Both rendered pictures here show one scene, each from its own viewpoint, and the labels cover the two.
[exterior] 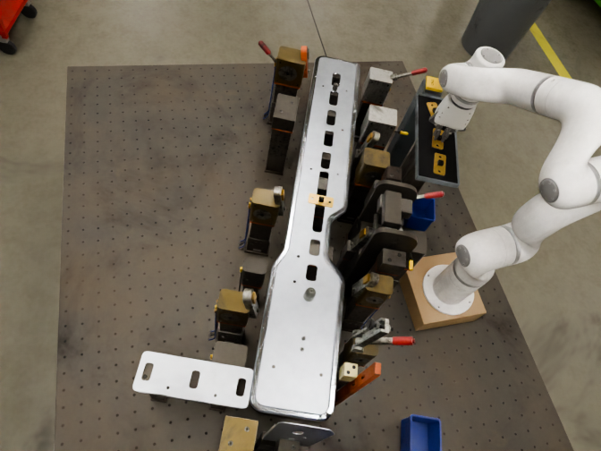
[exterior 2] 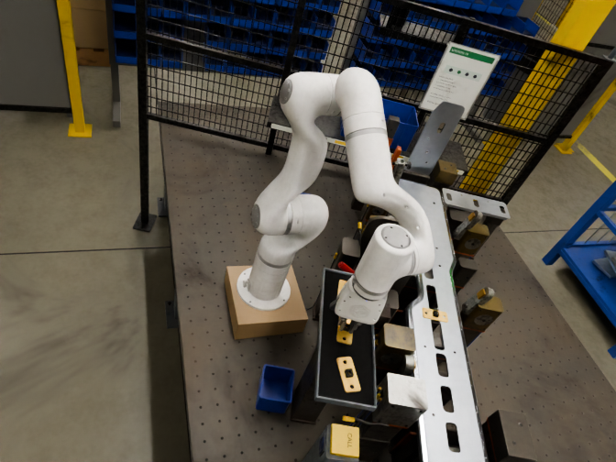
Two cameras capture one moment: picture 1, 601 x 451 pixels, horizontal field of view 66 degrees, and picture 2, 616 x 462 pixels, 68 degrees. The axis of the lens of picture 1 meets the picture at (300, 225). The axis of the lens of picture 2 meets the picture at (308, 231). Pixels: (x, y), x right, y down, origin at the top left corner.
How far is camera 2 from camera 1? 1.89 m
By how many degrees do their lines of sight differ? 77
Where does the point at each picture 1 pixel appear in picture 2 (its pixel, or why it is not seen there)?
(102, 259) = (555, 343)
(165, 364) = (495, 211)
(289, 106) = (514, 435)
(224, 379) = (459, 201)
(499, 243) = (303, 197)
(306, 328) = not seen: hidden behind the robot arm
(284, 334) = (433, 217)
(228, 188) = not seen: hidden behind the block
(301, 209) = (449, 305)
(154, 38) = not seen: outside the picture
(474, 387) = (240, 235)
